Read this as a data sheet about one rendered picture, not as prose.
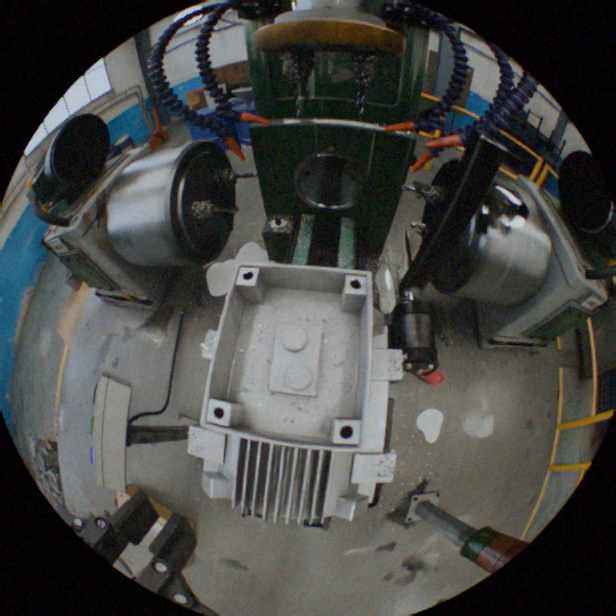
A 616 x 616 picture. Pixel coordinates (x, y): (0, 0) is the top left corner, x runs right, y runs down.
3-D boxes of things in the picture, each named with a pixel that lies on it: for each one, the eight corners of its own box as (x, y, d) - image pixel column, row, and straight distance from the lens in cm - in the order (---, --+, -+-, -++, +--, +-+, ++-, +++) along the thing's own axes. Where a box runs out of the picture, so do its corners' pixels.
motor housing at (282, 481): (252, 341, 39) (204, 282, 23) (368, 353, 38) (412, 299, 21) (235, 458, 39) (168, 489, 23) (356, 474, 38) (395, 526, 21)
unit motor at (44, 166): (104, 224, 97) (55, 146, 91) (159, 212, 71) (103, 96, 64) (71, 285, 90) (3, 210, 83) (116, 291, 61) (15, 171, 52)
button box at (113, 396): (130, 381, 40) (101, 369, 39) (133, 386, 32) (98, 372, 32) (122, 474, 44) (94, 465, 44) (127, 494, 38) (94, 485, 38)
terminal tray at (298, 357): (254, 303, 24) (233, 261, 18) (359, 312, 23) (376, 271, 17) (232, 422, 22) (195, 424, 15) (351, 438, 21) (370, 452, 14)
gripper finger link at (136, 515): (88, 539, 20) (130, 496, 21) (122, 568, 18) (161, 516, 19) (63, 514, 18) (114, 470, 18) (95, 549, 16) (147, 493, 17)
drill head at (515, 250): (381, 216, 57) (404, 123, 45) (505, 249, 76) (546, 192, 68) (387, 312, 42) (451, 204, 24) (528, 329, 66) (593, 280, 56)
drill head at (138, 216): (153, 215, 79) (120, 155, 71) (259, 206, 59) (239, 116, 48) (115, 283, 69) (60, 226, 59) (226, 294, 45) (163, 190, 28)
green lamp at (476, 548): (468, 534, 41) (484, 543, 39) (495, 522, 45) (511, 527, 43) (455, 560, 44) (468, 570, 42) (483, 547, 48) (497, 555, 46)
